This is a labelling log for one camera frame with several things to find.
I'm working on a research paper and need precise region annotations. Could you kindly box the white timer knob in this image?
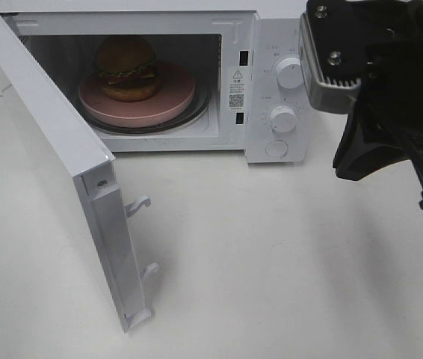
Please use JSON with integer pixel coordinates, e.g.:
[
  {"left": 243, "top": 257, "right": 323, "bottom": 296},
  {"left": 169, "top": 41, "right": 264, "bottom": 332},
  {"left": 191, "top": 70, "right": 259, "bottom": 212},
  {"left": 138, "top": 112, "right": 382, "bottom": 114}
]
[{"left": 269, "top": 105, "right": 298, "bottom": 133}]

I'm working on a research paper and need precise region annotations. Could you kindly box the white power knob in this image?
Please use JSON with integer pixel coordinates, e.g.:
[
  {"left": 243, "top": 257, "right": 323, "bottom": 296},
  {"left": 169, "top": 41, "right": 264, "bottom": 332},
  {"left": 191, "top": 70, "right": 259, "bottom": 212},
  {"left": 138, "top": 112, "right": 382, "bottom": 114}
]
[{"left": 275, "top": 55, "right": 303, "bottom": 90}]

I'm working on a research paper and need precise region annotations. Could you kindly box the glass turntable plate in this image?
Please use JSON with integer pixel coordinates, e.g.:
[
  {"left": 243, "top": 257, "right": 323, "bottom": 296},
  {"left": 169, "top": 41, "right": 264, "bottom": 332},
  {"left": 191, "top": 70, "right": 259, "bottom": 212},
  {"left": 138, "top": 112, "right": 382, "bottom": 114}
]
[{"left": 76, "top": 89, "right": 212, "bottom": 135}]

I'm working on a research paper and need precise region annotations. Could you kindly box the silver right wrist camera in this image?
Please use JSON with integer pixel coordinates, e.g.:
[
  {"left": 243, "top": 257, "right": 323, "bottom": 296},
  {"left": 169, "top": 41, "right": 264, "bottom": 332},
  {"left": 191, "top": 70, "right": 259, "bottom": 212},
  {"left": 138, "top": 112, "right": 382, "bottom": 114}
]
[{"left": 300, "top": 1, "right": 413, "bottom": 114}]

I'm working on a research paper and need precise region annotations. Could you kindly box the white warning label sticker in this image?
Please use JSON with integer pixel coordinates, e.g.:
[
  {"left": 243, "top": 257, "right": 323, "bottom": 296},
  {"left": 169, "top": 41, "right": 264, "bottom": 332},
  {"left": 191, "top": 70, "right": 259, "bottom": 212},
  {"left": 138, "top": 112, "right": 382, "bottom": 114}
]
[{"left": 226, "top": 66, "right": 250, "bottom": 111}]

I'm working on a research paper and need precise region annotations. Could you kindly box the round white door button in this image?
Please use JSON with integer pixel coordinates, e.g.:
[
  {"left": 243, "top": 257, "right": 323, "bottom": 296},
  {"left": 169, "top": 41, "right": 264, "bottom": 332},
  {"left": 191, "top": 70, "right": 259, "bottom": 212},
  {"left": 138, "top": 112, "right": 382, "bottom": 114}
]
[{"left": 265, "top": 140, "right": 288, "bottom": 158}]

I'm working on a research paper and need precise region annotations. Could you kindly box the burger with lettuce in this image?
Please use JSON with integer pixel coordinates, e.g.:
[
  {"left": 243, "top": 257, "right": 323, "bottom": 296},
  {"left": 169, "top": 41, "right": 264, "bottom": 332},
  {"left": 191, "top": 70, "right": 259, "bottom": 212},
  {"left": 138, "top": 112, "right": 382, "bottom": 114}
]
[{"left": 95, "top": 35, "right": 161, "bottom": 102}]

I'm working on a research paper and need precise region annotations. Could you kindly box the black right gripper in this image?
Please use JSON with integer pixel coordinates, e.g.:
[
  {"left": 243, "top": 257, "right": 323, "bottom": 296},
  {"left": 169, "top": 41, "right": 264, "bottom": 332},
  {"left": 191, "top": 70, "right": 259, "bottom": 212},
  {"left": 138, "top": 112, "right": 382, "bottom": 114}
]
[{"left": 333, "top": 1, "right": 423, "bottom": 210}]

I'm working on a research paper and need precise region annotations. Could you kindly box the white microwave door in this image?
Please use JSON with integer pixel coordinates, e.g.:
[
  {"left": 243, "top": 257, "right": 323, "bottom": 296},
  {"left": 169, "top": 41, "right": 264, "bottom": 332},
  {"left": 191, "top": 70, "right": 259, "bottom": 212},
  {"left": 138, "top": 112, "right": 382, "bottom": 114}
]
[{"left": 0, "top": 16, "right": 158, "bottom": 331}]

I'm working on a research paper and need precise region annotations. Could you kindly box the pink round plate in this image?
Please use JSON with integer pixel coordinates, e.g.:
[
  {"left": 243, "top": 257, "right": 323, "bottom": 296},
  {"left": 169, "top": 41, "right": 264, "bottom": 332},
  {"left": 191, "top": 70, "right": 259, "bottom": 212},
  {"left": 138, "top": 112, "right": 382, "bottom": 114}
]
[{"left": 78, "top": 62, "right": 197, "bottom": 128}]

